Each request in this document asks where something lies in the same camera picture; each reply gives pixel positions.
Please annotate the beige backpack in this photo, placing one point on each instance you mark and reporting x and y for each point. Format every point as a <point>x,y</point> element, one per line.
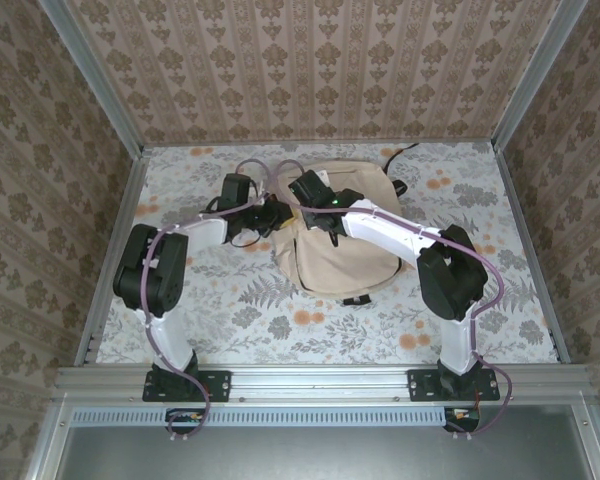
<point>350,270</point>

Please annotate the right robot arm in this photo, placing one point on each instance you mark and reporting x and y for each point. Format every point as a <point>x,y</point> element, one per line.
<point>385,237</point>

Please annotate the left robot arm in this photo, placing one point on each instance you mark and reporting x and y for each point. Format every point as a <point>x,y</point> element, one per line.
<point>150,270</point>

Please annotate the floral tablecloth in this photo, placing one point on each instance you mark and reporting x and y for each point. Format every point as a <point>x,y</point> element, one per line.
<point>355,340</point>

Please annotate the grey metal panel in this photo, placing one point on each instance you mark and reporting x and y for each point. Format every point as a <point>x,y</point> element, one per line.
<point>305,455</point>

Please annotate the aluminium side rail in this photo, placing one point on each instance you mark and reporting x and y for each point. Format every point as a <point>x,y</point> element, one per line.
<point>530,225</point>
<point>115,200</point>

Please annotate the aluminium front rail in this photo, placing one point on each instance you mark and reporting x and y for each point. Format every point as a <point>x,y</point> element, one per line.
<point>320,380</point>

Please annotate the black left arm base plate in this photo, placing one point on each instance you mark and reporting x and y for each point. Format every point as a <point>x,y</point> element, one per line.
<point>220,385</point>

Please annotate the aluminium corner post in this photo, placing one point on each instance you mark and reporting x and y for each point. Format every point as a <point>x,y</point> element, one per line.
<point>95,80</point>
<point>540,75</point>

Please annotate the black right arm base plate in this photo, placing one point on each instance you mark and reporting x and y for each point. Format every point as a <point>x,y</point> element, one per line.
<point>422,385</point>

